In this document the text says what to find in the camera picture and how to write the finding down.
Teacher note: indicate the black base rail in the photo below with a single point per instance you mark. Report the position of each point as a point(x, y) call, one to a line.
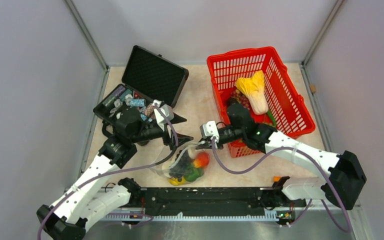
point(224, 202)

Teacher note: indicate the purple grape bunch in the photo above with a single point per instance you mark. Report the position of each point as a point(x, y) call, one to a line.
point(238, 97)

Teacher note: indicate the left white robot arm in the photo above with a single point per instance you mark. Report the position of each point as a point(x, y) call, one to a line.
point(76, 211)

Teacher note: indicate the red plastic basket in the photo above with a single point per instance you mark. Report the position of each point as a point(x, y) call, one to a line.
point(286, 105)

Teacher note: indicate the napa cabbage toy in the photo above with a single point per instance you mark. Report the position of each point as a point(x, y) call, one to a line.
point(254, 89)

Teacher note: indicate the orange handled tool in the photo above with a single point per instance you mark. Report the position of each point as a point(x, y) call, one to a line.
point(277, 178)

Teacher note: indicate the black grape bunch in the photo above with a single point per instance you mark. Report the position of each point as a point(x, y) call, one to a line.
point(185, 163)

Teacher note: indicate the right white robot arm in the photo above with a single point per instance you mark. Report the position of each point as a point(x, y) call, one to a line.
point(339, 178)

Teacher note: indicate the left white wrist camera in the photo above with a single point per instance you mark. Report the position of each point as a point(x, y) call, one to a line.
point(163, 113)

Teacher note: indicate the black poker chip case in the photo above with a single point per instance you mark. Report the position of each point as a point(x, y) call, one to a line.
point(142, 96)

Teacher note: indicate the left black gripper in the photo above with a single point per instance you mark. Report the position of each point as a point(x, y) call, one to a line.
point(182, 138)

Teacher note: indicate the clear zip top bag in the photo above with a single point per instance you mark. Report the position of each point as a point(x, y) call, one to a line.
point(167, 159)

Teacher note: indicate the green bell pepper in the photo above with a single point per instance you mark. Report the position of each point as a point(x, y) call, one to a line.
point(193, 174)

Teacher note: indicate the red tomato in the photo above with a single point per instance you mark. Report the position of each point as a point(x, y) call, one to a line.
point(201, 160)

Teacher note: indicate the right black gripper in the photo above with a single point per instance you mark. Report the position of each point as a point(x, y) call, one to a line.
point(219, 145)

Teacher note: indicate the yellow lemon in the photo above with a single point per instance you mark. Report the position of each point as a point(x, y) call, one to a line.
point(177, 181)

